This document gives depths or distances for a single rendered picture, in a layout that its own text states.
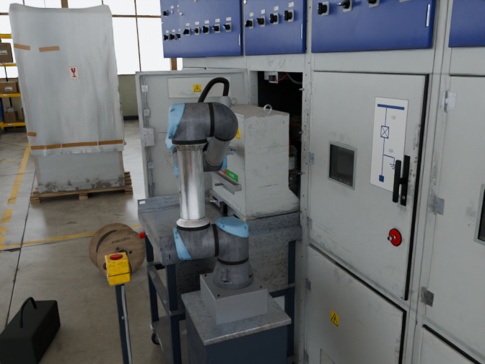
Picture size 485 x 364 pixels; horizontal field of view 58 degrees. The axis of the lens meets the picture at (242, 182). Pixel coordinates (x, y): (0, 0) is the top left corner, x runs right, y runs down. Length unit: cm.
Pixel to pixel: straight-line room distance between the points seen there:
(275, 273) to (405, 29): 126
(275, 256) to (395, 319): 70
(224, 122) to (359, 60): 55
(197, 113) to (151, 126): 112
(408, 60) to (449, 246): 57
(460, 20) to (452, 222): 54
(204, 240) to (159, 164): 114
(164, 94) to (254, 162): 77
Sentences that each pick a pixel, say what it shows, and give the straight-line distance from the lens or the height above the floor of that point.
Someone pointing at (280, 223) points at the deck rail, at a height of 88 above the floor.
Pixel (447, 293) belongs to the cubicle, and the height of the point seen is 96.
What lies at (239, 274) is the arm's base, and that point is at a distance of 156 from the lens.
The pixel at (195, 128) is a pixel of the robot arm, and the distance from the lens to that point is 141.
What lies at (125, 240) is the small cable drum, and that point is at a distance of 349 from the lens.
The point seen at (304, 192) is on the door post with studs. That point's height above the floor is 103.
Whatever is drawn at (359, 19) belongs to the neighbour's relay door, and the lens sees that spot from 163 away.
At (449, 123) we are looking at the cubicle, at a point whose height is 145.
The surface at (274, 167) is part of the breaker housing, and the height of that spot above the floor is 115.
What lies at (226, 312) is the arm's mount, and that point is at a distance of 156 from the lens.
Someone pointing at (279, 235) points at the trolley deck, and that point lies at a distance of 206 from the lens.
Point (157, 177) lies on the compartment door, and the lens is 258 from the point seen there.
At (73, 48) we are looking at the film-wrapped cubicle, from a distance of 557.
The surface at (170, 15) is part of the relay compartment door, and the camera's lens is 364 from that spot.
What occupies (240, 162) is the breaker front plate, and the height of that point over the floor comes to 117.
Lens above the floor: 163
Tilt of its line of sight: 16 degrees down
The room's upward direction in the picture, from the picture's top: 1 degrees counter-clockwise
